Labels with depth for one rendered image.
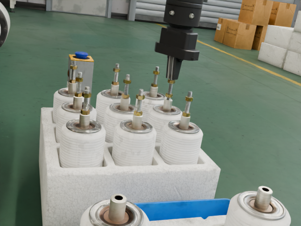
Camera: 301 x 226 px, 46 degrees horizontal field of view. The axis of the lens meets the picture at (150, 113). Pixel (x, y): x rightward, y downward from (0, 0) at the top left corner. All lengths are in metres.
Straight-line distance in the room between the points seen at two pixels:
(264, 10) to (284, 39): 1.01
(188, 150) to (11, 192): 0.48
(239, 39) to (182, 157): 3.74
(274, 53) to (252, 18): 0.93
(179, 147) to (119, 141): 0.14
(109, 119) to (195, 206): 0.29
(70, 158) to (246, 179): 0.67
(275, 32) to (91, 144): 3.19
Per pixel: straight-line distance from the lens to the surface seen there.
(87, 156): 0.76
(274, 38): 3.79
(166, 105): 0.94
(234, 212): 0.59
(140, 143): 0.77
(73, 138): 0.75
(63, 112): 0.86
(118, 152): 0.80
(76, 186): 0.76
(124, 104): 0.90
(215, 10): 6.53
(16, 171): 1.11
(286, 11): 4.84
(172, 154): 0.83
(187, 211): 0.83
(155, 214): 0.80
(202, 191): 0.86
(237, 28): 4.50
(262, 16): 4.62
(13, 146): 1.26
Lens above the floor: 0.55
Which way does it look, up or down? 19 degrees down
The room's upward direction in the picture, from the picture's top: 8 degrees clockwise
